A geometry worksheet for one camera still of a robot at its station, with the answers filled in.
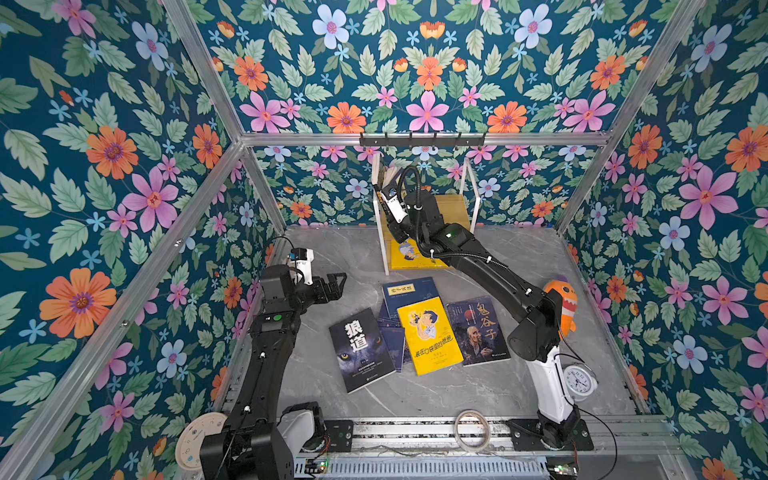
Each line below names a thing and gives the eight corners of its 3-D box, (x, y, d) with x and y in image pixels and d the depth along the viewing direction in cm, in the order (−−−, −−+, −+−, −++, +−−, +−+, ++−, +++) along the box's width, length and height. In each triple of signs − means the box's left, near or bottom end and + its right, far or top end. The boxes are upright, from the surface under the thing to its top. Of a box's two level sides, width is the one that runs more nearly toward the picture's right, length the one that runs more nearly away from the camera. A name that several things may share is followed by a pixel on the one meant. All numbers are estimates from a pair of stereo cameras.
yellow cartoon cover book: (416, 375, 84) (416, 371, 81) (398, 312, 97) (398, 306, 94) (461, 362, 86) (462, 358, 84) (438, 302, 99) (439, 296, 96)
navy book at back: (388, 318, 95) (387, 314, 93) (381, 289, 102) (381, 285, 100) (440, 306, 98) (441, 302, 96) (431, 279, 104) (431, 275, 103)
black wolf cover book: (349, 395, 82) (346, 391, 78) (329, 330, 94) (327, 324, 91) (396, 374, 86) (396, 369, 82) (372, 314, 98) (371, 307, 94)
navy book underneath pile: (396, 373, 85) (396, 370, 83) (373, 313, 97) (372, 309, 95) (417, 364, 86) (418, 360, 84) (392, 306, 99) (391, 302, 96)
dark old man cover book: (463, 366, 87) (464, 364, 85) (447, 305, 100) (447, 302, 98) (511, 359, 88) (513, 357, 86) (489, 300, 101) (491, 296, 99)
